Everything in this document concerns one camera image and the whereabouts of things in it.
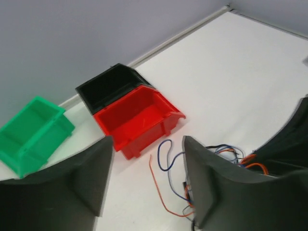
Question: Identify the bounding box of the orange thin wire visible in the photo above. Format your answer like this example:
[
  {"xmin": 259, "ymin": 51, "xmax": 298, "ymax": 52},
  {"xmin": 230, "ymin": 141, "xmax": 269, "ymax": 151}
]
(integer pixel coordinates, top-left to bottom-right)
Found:
[{"xmin": 149, "ymin": 154, "xmax": 269, "ymax": 217}]

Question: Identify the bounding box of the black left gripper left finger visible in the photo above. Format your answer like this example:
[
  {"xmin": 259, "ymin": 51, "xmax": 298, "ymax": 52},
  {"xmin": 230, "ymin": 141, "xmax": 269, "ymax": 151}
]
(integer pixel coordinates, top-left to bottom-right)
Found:
[{"xmin": 0, "ymin": 136, "xmax": 113, "ymax": 231}]

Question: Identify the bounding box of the black plastic bin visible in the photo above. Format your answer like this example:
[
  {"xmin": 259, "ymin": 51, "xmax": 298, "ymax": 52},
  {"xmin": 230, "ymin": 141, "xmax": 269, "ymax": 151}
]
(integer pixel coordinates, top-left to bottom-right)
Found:
[{"xmin": 76, "ymin": 64, "xmax": 153, "ymax": 114}]

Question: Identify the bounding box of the blue thin wire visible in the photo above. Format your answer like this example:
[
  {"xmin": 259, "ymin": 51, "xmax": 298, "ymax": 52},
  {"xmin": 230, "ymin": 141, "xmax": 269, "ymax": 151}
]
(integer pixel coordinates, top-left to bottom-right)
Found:
[{"xmin": 157, "ymin": 139, "xmax": 246, "ymax": 203}]

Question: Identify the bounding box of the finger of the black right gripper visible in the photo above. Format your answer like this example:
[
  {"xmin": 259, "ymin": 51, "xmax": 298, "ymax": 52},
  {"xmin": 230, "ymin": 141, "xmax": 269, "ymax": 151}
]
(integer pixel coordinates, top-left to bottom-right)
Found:
[{"xmin": 251, "ymin": 97, "xmax": 308, "ymax": 176}]

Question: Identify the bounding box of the green plastic bin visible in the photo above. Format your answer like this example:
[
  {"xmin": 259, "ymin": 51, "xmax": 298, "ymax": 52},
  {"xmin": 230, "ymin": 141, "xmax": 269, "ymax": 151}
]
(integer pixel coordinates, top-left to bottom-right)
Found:
[{"xmin": 0, "ymin": 96, "xmax": 75, "ymax": 178}]

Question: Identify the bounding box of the red plastic bin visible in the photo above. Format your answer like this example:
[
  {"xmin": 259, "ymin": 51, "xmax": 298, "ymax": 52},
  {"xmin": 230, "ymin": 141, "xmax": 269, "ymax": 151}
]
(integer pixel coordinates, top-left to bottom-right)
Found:
[{"xmin": 93, "ymin": 85, "xmax": 186, "ymax": 160}]

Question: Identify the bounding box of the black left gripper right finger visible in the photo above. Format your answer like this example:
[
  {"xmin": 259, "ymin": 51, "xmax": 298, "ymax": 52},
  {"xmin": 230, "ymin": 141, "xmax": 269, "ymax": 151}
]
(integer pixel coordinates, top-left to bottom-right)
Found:
[{"xmin": 182, "ymin": 136, "xmax": 308, "ymax": 231}]

